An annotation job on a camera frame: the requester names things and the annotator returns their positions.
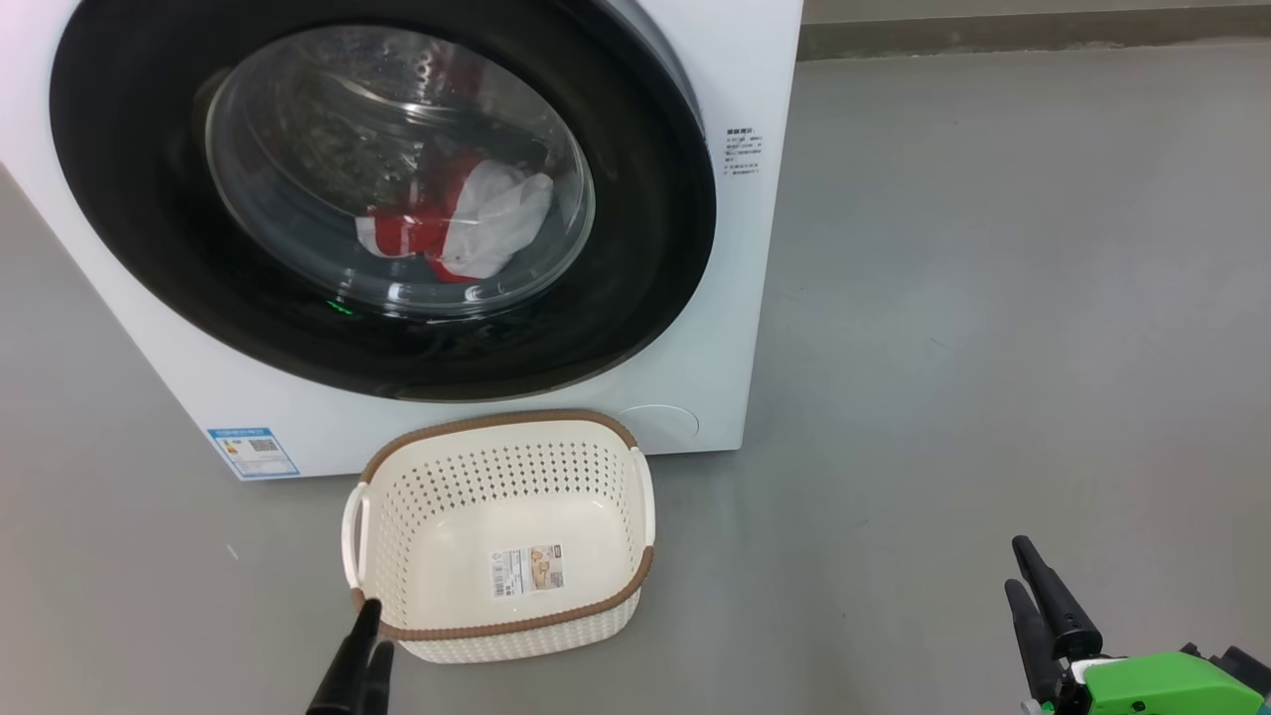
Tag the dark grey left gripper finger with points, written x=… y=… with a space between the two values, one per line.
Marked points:
x=379 y=685
x=343 y=670

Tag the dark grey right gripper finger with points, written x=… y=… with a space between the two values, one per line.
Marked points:
x=1033 y=645
x=1067 y=621

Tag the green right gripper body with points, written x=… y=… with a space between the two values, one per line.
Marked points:
x=1162 y=690

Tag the black washer door glass bowl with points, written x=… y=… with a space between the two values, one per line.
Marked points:
x=149 y=248

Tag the red and white garment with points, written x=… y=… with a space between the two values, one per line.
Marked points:
x=487 y=223

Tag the white barcode product label sticker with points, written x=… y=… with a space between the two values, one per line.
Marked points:
x=526 y=572

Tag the cream basket brown rim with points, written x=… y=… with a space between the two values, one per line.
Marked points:
x=467 y=516

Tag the white front-load washing machine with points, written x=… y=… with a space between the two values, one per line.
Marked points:
x=715 y=328

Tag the blue energy label sticker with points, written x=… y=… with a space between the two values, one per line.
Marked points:
x=253 y=452

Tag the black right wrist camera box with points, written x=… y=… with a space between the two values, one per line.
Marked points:
x=1249 y=667

